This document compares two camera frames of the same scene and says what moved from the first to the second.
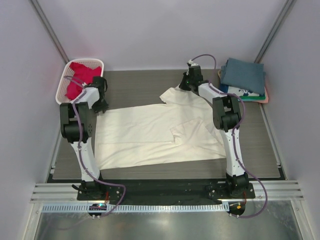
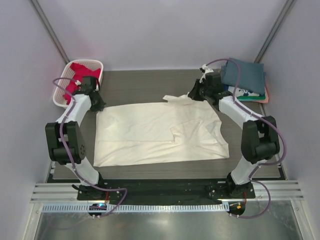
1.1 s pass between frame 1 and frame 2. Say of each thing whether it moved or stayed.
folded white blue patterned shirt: stayed
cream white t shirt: stayed
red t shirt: stayed
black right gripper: moved
